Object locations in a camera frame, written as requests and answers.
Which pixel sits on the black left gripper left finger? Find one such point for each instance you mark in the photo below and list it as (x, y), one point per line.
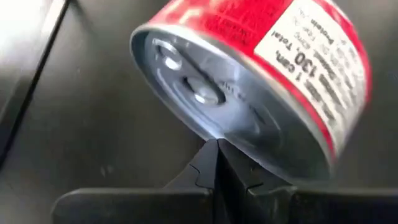
(174, 205)

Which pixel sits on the black aluminium table frame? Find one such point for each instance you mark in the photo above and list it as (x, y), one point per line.
(31, 77)

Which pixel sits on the red label seafood can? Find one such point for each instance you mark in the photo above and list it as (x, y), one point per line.
(248, 77)

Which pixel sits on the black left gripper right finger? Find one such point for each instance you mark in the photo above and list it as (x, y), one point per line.
(280, 207)

